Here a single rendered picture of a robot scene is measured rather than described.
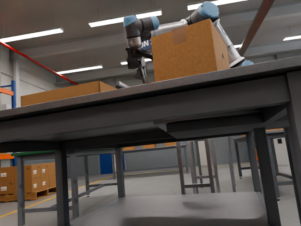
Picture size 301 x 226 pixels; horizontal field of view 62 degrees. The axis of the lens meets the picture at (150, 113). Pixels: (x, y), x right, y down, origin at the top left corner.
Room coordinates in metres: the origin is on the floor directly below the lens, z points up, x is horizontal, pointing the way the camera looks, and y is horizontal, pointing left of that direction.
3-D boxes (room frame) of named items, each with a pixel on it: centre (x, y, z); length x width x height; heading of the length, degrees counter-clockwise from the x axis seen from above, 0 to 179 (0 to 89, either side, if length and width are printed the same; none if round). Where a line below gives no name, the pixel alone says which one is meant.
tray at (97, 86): (0.81, 0.20, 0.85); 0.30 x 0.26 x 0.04; 163
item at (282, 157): (6.66, -3.49, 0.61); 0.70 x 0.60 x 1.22; 3
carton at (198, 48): (1.01, -0.20, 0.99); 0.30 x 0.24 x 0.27; 153
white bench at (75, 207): (3.62, 1.05, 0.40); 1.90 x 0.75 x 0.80; 172
